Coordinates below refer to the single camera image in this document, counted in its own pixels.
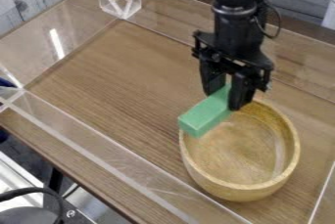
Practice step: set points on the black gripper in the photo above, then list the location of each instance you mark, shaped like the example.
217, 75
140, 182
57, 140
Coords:
229, 51

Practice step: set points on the green rectangular block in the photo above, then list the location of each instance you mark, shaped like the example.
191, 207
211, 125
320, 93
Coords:
206, 113

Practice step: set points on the brown wooden bowl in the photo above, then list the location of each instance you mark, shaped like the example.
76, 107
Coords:
243, 159

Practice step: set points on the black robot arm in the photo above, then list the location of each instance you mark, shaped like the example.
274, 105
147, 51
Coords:
227, 51

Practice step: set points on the black table leg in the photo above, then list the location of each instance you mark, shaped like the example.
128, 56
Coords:
55, 180

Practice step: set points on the blue object at edge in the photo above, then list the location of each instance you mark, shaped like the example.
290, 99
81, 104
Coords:
6, 83

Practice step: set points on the clear acrylic enclosure wall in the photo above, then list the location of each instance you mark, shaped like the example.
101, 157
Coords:
105, 75

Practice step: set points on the black metal bracket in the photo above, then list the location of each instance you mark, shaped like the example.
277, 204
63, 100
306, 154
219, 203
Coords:
72, 216

